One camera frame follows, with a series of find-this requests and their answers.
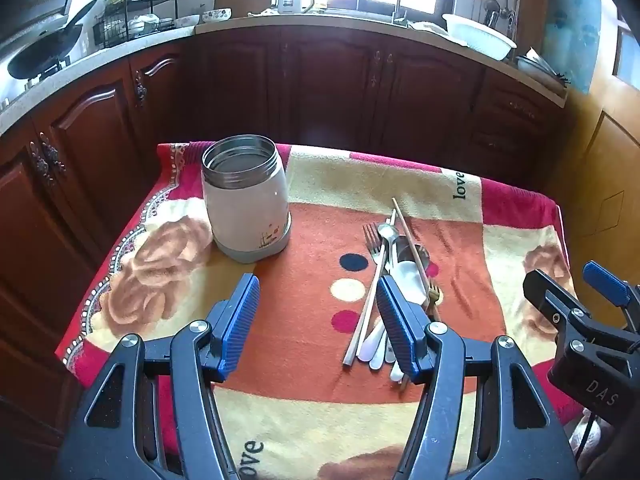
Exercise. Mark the dark steel soup spoon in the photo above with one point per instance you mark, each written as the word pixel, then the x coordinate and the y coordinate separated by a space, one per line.
pixel 400 244
pixel 419 259

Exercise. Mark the red floral printed blanket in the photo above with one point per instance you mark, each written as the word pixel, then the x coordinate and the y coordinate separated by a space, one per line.
pixel 310 240

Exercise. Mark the wooden door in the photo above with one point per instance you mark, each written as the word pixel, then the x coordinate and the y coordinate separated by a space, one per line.
pixel 600 160

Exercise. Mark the silver steel fork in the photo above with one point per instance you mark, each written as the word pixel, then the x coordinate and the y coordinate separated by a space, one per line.
pixel 372 250

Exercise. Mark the black wok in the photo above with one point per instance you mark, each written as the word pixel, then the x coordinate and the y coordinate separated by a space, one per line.
pixel 45 50

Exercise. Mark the white soup spoon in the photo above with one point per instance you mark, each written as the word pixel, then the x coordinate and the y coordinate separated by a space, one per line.
pixel 407 280

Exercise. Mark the gas stove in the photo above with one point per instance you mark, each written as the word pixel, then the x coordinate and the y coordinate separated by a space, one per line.
pixel 37 77

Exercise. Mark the white plastic basin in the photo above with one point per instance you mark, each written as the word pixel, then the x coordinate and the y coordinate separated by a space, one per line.
pixel 480 35

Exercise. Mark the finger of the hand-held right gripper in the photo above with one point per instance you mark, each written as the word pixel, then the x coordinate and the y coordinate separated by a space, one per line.
pixel 547 297
pixel 606 280

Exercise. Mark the small white rag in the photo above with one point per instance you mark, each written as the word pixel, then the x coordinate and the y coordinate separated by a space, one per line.
pixel 262 12

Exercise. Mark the beige dish rag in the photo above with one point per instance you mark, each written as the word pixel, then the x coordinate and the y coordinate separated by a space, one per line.
pixel 427 27

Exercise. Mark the floral patterned bowl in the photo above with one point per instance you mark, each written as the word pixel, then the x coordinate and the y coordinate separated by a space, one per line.
pixel 217 14

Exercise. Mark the white steel-rimmed utensil jar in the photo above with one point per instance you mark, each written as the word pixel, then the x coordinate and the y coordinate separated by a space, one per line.
pixel 245 205

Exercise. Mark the stack of white dishes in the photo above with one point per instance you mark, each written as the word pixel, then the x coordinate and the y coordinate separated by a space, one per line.
pixel 142 24

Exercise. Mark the small golden fork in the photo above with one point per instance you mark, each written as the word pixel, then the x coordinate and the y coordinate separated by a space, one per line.
pixel 434 294

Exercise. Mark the hanging kitchen utensils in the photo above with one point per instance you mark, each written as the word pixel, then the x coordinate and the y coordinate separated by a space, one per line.
pixel 500 0

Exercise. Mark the steel bowl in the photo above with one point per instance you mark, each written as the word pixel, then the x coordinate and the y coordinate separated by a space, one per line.
pixel 540 70

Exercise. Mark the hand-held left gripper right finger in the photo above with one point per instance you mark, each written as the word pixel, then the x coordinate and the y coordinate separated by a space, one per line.
pixel 395 325

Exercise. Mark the wooden chopstick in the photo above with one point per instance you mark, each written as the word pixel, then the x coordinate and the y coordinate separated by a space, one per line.
pixel 347 357
pixel 407 240
pixel 353 358

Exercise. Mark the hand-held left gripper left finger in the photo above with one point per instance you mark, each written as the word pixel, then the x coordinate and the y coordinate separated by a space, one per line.
pixel 240 320

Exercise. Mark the silver steel spoon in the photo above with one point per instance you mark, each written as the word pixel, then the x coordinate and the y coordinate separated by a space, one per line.
pixel 387 231

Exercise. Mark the brown wooden kitchen cabinet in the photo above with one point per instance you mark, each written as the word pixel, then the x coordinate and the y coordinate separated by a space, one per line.
pixel 325 90

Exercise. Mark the small white bowl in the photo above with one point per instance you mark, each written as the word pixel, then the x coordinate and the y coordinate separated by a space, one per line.
pixel 186 21

